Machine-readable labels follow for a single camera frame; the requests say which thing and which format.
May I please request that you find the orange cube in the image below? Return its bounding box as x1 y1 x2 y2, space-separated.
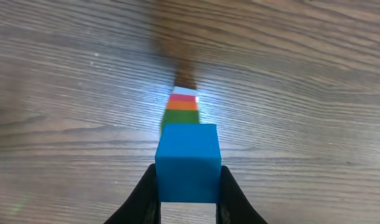
165 100 199 111

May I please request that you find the green cube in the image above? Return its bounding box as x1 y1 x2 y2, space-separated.
160 109 201 135

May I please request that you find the red cube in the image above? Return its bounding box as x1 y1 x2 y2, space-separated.
168 93 198 103

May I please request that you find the white cube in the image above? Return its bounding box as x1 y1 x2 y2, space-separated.
172 86 198 97

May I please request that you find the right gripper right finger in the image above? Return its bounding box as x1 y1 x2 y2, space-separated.
215 166 269 224

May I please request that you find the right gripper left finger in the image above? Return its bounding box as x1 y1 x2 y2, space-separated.
104 164 162 224

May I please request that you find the blue cube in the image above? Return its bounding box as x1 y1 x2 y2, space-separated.
154 123 223 204

